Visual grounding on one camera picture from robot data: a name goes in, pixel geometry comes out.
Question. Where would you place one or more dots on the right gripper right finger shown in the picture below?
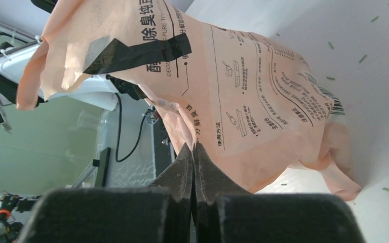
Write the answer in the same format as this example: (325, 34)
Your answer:
(225, 212)

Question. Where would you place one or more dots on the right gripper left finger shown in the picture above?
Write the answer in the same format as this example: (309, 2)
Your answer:
(159, 212)

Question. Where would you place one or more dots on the cat litter bag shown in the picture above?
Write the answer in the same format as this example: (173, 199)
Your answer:
(253, 103)

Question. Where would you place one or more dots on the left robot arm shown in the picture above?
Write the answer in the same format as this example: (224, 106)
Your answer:
(97, 90)

